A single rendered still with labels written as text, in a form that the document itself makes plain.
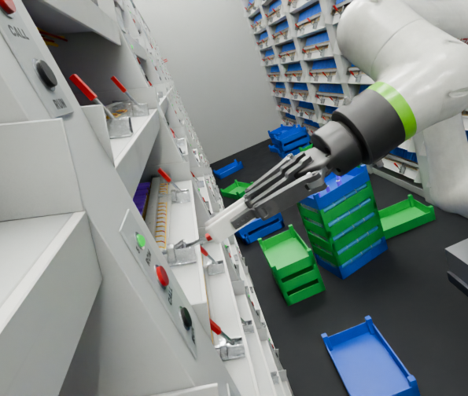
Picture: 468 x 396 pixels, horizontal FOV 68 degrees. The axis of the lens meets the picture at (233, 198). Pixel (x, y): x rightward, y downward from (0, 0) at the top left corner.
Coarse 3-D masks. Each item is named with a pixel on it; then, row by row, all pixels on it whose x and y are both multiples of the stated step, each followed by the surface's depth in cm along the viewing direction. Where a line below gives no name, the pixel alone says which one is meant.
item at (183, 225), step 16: (144, 176) 89; (160, 176) 88; (176, 176) 90; (160, 192) 83; (192, 192) 81; (160, 208) 73; (176, 208) 72; (192, 208) 71; (160, 224) 65; (176, 224) 64; (192, 224) 64; (176, 240) 58; (192, 240) 57; (176, 272) 48; (192, 272) 48; (192, 288) 44; (192, 304) 33; (208, 320) 34; (208, 336) 35
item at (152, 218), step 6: (156, 180) 85; (156, 186) 80; (162, 186) 84; (150, 192) 76; (156, 192) 75; (150, 198) 72; (156, 198) 72; (150, 204) 68; (156, 204) 68; (150, 210) 66; (156, 210) 66; (162, 210) 69; (150, 216) 62; (156, 216) 64; (150, 222) 60; (156, 222) 62; (150, 228) 57; (156, 228) 61; (156, 234) 60
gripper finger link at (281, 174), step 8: (304, 152) 50; (296, 160) 50; (280, 168) 51; (288, 168) 50; (272, 176) 51; (280, 176) 50; (264, 184) 51; (272, 184) 51; (248, 192) 52; (256, 192) 51
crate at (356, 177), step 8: (360, 168) 159; (328, 176) 175; (344, 176) 173; (352, 176) 169; (360, 176) 158; (368, 176) 159; (328, 184) 172; (336, 184) 169; (344, 184) 155; (352, 184) 157; (360, 184) 159; (320, 192) 167; (328, 192) 152; (336, 192) 154; (344, 192) 156; (304, 200) 161; (312, 200) 154; (320, 200) 152; (328, 200) 153; (320, 208) 153
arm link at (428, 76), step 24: (408, 24) 46; (432, 24) 47; (384, 48) 48; (408, 48) 45; (432, 48) 44; (456, 48) 43; (384, 72) 48; (408, 72) 45; (432, 72) 43; (456, 72) 43; (384, 96) 45; (408, 96) 44; (432, 96) 44; (456, 96) 44; (408, 120) 44; (432, 120) 46
